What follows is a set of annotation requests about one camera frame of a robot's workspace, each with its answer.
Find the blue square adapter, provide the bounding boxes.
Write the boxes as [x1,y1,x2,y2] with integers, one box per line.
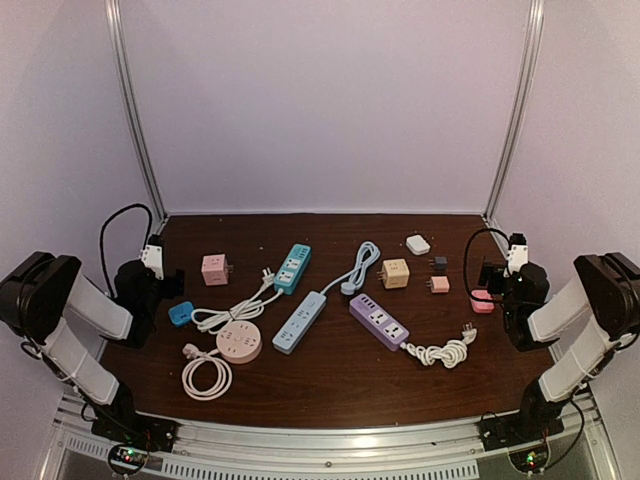
[168,301,195,328]

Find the pink cube socket adapter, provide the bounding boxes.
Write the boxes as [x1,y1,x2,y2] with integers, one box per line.
[201,253,233,287]

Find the small pink charger plug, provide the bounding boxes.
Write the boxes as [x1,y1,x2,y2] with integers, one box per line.
[426,276,450,294]

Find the dark blue usb charger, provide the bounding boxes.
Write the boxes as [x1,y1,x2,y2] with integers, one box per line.
[429,256,449,273]

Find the pink round power strip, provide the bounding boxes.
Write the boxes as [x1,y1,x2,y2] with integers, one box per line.
[216,320,263,365]

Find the white square socket adapter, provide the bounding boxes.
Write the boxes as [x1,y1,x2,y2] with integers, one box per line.
[405,234,431,256]

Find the beige cube socket adapter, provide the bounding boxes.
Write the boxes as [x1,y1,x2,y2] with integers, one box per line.
[377,258,410,290]

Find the teal power strip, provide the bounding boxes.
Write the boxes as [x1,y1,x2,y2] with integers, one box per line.
[274,243,312,295]

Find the purple usb power strip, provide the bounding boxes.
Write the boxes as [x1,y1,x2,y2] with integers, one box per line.
[349,294,409,352]

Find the light blue power strip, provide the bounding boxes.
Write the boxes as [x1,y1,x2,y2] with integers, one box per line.
[272,291,327,355]

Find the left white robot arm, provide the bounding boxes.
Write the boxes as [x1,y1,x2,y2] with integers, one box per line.
[1,251,185,406]

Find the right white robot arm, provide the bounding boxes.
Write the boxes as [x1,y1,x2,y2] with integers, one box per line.
[478,252,639,442]

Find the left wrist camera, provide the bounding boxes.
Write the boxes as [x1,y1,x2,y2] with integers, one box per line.
[140,234,164,280]

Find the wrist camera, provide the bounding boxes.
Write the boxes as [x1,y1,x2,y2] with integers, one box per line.
[504,233,528,277]
[140,234,164,280]

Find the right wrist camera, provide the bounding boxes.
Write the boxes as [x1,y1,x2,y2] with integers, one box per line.
[504,233,528,277]

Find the white cable with plug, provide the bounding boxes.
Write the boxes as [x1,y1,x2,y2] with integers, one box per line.
[190,267,286,334]

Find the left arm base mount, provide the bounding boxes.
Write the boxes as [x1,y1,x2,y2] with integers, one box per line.
[91,405,178,453]

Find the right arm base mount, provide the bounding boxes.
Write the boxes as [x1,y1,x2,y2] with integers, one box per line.
[477,412,564,451]

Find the light blue coiled cable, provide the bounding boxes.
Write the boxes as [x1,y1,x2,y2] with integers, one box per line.
[319,240,380,297]

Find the aluminium front rail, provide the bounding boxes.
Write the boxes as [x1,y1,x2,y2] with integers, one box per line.
[36,393,621,479]

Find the left aluminium frame post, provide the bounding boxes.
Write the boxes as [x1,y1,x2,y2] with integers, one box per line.
[104,0,168,223]

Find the aluminium frame post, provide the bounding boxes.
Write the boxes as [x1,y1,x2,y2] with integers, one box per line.
[104,0,168,223]
[483,0,545,224]

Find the right aluminium frame post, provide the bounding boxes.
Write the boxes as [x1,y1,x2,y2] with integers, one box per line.
[483,0,545,224]

